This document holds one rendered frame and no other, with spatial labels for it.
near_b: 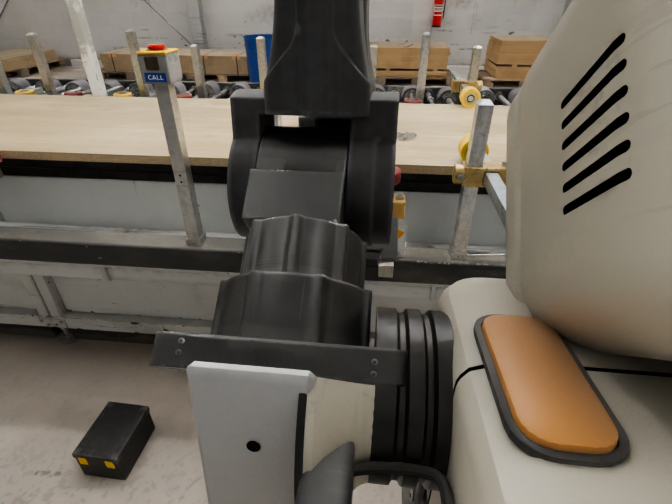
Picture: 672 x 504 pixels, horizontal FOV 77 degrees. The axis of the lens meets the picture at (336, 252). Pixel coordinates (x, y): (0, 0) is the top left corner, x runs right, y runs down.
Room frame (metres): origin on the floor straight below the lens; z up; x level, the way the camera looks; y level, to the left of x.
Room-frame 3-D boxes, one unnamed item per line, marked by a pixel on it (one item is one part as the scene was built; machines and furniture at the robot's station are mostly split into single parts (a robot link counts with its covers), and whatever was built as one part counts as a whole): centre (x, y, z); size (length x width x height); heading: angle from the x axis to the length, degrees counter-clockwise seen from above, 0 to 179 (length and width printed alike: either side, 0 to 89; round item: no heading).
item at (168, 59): (1.08, 0.41, 1.18); 0.07 x 0.07 x 0.08; 84
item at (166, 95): (1.08, 0.42, 0.93); 0.05 x 0.05 x 0.45; 84
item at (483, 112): (1.00, -0.34, 0.89); 0.04 x 0.04 x 0.48; 84
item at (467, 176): (1.00, -0.36, 0.95); 0.14 x 0.06 x 0.05; 84
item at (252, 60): (6.79, 1.05, 0.36); 0.59 x 0.57 x 0.73; 174
